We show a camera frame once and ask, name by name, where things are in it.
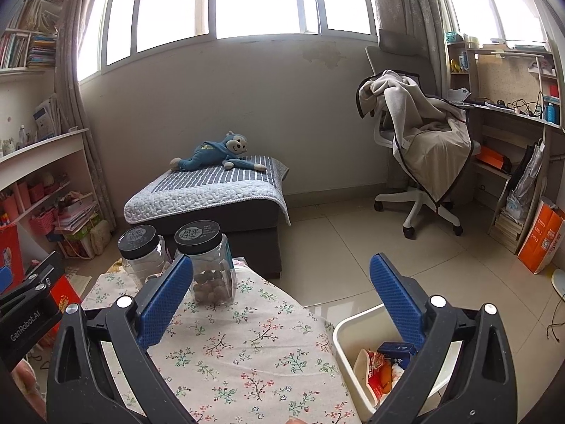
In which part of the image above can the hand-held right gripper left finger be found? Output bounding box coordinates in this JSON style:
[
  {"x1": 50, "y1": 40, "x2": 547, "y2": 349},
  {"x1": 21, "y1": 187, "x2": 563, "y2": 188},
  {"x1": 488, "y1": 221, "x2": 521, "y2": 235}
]
[{"x1": 46, "y1": 254, "x2": 195, "y2": 424}]

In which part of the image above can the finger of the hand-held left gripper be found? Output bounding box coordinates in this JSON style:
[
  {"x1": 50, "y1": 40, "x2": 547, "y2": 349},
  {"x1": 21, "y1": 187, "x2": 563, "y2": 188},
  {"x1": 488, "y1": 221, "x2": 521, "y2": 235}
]
[{"x1": 0, "y1": 252, "x2": 65, "y2": 317}]

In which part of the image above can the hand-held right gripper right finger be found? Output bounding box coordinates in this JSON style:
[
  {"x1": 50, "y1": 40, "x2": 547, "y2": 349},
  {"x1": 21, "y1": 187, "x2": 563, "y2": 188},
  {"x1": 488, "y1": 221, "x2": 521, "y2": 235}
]
[{"x1": 368, "y1": 254, "x2": 517, "y2": 424}]

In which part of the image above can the blue carton box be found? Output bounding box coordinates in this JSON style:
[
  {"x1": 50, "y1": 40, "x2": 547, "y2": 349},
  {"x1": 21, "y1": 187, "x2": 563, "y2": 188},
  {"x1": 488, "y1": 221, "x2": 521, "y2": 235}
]
[{"x1": 377, "y1": 341, "x2": 418, "y2": 368}]

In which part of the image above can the white trash bin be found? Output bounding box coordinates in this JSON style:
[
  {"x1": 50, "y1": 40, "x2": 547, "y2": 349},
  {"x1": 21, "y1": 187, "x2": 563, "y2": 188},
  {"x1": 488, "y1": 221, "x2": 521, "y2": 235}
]
[{"x1": 333, "y1": 302, "x2": 455, "y2": 423}]

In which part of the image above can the red snack packet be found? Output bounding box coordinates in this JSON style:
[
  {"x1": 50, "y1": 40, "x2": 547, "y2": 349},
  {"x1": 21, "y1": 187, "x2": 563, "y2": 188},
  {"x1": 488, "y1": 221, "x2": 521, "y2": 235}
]
[{"x1": 353, "y1": 348, "x2": 399, "y2": 408}]

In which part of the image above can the person's left hand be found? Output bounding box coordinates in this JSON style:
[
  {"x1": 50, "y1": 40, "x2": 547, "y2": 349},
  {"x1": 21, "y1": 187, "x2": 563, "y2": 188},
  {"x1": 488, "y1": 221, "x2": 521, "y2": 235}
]
[{"x1": 11, "y1": 358, "x2": 47, "y2": 420}]

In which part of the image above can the red gift bag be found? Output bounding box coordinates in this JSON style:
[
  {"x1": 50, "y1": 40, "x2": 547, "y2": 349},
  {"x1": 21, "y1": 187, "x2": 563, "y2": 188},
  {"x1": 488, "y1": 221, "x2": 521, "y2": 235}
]
[{"x1": 0, "y1": 223, "x2": 25, "y2": 284}]

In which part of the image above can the clear jar with brown balls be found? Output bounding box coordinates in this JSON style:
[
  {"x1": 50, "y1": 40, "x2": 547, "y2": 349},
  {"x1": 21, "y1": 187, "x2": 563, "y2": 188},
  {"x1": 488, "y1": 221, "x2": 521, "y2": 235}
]
[{"x1": 173, "y1": 221, "x2": 237, "y2": 305}]

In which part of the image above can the clear jar with green contents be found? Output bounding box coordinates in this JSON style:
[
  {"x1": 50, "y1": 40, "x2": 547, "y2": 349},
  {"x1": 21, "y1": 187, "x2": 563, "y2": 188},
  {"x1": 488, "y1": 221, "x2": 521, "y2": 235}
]
[{"x1": 117, "y1": 225, "x2": 171, "y2": 289}]

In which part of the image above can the stack of papers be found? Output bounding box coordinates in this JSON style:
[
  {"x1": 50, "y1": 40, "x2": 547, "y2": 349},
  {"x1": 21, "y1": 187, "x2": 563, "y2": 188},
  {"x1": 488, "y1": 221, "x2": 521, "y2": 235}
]
[{"x1": 54, "y1": 193, "x2": 112, "y2": 260}]

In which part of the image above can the white office chair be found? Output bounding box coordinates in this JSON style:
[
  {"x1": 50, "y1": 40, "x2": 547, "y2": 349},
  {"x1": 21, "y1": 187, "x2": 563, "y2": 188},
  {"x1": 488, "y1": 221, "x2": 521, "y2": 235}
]
[{"x1": 365, "y1": 29, "x2": 476, "y2": 240}]

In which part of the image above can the dark grey ottoman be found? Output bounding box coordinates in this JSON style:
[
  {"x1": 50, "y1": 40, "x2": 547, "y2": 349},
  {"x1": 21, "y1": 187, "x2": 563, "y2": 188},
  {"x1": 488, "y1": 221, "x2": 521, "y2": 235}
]
[{"x1": 128, "y1": 203, "x2": 283, "y2": 280}]

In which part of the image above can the white bookshelf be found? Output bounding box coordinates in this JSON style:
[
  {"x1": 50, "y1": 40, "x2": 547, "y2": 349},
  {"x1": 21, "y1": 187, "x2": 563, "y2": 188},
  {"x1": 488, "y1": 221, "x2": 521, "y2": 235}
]
[{"x1": 0, "y1": 0, "x2": 103, "y2": 271}]

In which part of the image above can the blue stuffed monkey toy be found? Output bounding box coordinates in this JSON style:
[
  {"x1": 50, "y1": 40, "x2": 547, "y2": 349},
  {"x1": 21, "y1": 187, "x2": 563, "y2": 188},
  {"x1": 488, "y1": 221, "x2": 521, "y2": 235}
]
[{"x1": 169, "y1": 131, "x2": 268, "y2": 173}]

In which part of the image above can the orange paper bag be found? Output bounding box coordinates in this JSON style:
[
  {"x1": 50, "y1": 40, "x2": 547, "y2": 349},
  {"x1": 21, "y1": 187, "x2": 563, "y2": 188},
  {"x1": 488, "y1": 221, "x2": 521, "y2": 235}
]
[{"x1": 517, "y1": 197, "x2": 565, "y2": 275}]

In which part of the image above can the orange box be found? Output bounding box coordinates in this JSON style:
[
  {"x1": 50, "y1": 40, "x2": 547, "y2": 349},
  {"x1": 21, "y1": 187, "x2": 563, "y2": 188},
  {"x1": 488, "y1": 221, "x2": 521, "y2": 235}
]
[{"x1": 477, "y1": 145, "x2": 513, "y2": 174}]

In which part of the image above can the silver bag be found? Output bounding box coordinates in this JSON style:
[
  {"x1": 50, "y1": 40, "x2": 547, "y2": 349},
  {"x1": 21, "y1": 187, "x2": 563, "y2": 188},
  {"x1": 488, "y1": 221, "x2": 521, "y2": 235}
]
[{"x1": 507, "y1": 141, "x2": 545, "y2": 222}]

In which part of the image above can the grey curtain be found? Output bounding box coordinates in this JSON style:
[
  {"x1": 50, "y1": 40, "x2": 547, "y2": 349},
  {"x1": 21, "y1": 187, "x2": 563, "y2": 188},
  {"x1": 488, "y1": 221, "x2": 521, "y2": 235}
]
[
  {"x1": 55, "y1": 0, "x2": 118, "y2": 231},
  {"x1": 371, "y1": 0, "x2": 452, "y2": 99}
]

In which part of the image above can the beige blanket with dark trim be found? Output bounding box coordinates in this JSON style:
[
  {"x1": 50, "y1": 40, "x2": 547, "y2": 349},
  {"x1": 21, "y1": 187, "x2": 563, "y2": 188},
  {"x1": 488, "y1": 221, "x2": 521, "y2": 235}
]
[{"x1": 357, "y1": 70, "x2": 473, "y2": 205}]

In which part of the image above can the wooden desk with shelves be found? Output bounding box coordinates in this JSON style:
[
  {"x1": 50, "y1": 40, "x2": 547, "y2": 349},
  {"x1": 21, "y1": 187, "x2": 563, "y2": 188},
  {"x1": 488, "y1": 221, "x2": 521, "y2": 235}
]
[{"x1": 446, "y1": 31, "x2": 565, "y2": 255}]

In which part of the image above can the narrow window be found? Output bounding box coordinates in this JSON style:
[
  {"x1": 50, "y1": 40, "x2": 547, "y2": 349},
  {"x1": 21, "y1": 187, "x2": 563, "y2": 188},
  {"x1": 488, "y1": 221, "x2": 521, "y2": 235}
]
[{"x1": 439, "y1": 0, "x2": 548, "y2": 48}]

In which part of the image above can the black cable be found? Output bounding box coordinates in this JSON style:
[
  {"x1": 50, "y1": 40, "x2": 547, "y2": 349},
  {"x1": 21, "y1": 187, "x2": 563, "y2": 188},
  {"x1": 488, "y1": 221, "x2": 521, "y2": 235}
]
[{"x1": 545, "y1": 300, "x2": 565, "y2": 342}]

